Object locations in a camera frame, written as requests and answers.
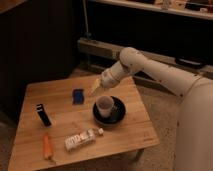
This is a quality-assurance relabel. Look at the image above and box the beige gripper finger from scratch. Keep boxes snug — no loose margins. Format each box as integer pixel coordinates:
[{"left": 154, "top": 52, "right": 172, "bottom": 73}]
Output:
[
  {"left": 94, "top": 78, "right": 101, "bottom": 87},
  {"left": 91, "top": 86, "right": 104, "bottom": 96}
]

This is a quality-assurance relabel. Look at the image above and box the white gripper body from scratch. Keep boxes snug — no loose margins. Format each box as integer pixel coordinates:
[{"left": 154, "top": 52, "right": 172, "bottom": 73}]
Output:
[{"left": 101, "top": 69, "right": 120, "bottom": 89}]

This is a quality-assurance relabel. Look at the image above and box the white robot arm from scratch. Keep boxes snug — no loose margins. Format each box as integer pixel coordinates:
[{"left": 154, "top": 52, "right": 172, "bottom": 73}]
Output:
[{"left": 91, "top": 47, "right": 203, "bottom": 97}]

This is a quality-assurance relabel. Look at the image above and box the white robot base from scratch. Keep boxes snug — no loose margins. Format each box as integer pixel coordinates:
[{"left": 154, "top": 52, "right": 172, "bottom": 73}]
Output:
[{"left": 174, "top": 78, "right": 213, "bottom": 171}]

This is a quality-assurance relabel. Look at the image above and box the black upright eraser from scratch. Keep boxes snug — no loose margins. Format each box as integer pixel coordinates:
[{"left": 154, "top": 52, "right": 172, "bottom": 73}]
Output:
[{"left": 36, "top": 104, "right": 52, "bottom": 127}]

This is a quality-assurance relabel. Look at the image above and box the white paper cup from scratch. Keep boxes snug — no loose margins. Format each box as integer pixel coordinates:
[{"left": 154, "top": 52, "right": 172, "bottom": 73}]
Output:
[{"left": 96, "top": 96, "right": 114, "bottom": 118}]

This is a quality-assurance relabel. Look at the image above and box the blue sponge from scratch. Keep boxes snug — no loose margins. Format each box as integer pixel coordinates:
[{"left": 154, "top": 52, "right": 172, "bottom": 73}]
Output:
[{"left": 72, "top": 89, "right": 84, "bottom": 104}]

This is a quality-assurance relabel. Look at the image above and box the black bowl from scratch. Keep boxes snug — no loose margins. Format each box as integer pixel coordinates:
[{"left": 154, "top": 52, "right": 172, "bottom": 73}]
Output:
[{"left": 93, "top": 96, "right": 126, "bottom": 125}]

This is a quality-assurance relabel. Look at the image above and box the clear plastic bottle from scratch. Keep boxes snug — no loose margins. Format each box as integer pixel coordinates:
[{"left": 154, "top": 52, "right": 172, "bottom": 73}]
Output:
[{"left": 65, "top": 128, "right": 104, "bottom": 151}]

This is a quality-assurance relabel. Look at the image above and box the wooden table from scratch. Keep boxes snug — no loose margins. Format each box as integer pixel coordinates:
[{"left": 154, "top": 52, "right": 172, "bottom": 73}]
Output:
[{"left": 8, "top": 76, "right": 159, "bottom": 171}]

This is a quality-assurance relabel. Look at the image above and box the orange carrot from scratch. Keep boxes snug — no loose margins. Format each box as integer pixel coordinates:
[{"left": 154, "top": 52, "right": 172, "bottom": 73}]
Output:
[{"left": 43, "top": 134, "right": 54, "bottom": 161}]

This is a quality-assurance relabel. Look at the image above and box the wooden shelf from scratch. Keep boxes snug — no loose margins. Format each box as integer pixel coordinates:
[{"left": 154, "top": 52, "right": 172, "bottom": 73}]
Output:
[{"left": 89, "top": 0, "right": 213, "bottom": 21}]

